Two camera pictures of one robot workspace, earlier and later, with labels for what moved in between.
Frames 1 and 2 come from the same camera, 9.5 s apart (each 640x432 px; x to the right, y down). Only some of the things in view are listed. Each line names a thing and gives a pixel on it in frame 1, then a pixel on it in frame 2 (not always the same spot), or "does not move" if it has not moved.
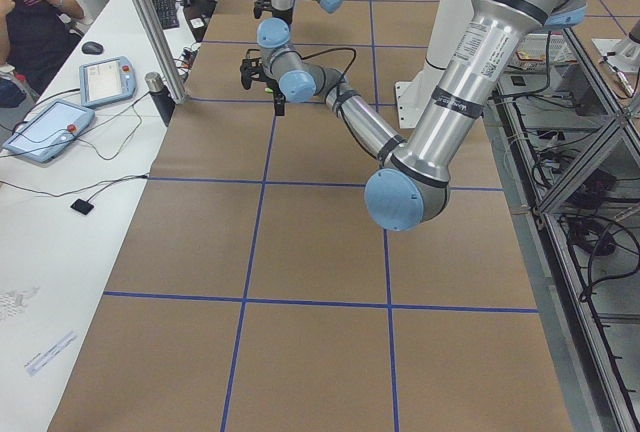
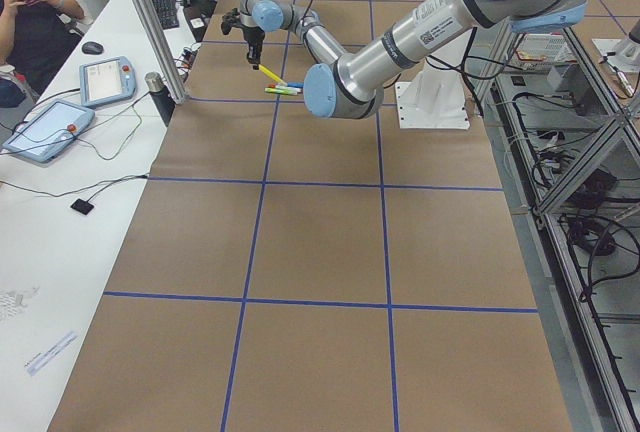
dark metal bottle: (161, 95) does not move
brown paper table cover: (256, 292) does not move
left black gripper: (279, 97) to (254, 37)
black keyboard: (164, 0) does not move
